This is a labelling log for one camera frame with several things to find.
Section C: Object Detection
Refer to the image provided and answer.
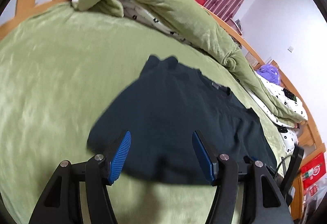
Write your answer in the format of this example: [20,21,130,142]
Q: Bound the dark navy t-shirt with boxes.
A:
[87,56,277,185]

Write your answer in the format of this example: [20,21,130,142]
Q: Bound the red box beside bed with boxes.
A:
[300,152,327,214]

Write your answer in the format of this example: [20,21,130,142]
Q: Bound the white floral pillow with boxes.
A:
[277,126,299,155]

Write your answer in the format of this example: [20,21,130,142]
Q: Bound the purple plush toy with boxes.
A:
[256,64,280,85]

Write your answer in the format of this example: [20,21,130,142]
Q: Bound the green plush bed sheet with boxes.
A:
[1,3,286,223]

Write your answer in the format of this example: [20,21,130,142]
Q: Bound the green quilt with floral lining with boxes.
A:
[72,0,306,123]

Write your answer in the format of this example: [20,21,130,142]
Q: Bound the black cable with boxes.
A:
[273,154,293,179]

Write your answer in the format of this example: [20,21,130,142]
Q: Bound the wooden bed frame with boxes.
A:
[1,0,326,223]

